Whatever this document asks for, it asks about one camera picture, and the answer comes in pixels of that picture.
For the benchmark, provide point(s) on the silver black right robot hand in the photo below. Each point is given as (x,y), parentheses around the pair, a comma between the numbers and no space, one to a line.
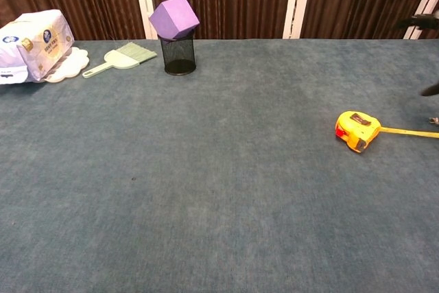
(423,21)

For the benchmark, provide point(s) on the yellow tape measure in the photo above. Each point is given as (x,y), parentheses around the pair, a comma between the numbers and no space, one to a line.
(358,128)

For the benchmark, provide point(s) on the pale green hand brush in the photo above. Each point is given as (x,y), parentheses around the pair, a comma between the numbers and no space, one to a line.
(120,58)

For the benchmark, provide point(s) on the black mesh pen holder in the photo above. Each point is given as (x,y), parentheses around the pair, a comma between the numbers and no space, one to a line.
(178,54)

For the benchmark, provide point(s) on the purple foam cube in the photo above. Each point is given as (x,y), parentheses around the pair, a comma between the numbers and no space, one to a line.
(175,16)

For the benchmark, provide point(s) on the blue grey table cover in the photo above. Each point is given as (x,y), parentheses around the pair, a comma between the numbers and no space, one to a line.
(205,186)

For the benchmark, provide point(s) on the white cloud-shaped dish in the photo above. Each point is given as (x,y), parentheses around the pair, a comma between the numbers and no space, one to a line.
(70,66)

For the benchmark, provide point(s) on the white tissue pack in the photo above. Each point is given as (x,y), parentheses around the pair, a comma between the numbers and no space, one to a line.
(37,42)

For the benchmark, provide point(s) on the white frame post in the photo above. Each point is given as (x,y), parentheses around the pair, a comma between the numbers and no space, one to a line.
(296,1)
(423,6)
(144,1)

